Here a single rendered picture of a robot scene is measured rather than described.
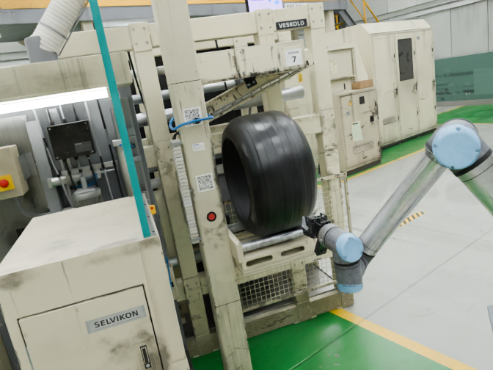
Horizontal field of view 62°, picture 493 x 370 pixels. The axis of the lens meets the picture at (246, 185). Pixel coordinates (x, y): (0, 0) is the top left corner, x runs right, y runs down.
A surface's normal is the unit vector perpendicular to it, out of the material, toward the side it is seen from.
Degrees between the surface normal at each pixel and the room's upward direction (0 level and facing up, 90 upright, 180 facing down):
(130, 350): 90
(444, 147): 85
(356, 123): 90
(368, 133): 90
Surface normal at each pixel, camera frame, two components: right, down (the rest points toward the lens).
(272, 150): 0.18, -0.33
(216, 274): 0.30, 0.18
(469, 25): -0.80, 0.26
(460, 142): -0.54, 0.20
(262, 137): 0.11, -0.54
